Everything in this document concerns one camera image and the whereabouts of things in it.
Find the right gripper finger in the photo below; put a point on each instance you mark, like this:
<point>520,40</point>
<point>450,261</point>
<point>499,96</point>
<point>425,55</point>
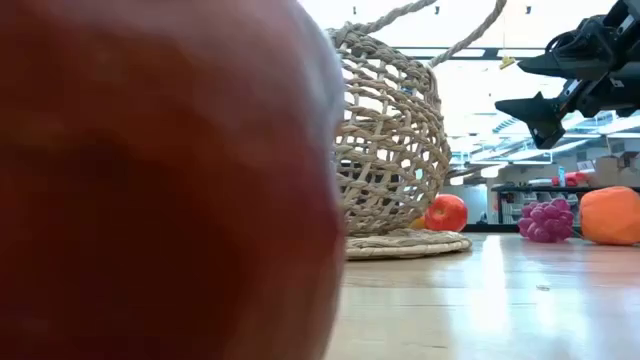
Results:
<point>575,60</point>
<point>540,117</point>

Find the orange fruit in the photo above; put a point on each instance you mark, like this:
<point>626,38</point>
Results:
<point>610,215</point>

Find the bright orange-red apple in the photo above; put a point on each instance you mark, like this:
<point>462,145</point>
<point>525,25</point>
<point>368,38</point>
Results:
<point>447,212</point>

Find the red orange mango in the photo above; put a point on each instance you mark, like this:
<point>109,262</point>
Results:
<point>419,223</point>

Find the red and yellow apple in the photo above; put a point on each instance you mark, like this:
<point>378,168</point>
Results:
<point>150,200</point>

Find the blue bottle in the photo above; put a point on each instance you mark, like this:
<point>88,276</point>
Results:
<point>561,177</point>

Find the yellow hanging tag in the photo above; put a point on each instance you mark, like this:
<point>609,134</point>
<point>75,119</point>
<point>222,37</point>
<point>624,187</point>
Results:
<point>506,63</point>

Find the white sign card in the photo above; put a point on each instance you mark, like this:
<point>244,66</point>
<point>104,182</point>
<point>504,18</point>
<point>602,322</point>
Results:
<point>586,166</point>

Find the red plastic container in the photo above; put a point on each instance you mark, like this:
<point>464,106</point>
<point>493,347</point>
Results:
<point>572,179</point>

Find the black bin shelving rack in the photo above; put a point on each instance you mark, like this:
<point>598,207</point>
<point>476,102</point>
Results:
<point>530,189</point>

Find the brown cardboard boxes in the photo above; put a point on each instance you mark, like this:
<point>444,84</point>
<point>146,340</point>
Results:
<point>612,172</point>

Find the purple grape bunch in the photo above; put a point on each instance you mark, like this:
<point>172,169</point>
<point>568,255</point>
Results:
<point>545,220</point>

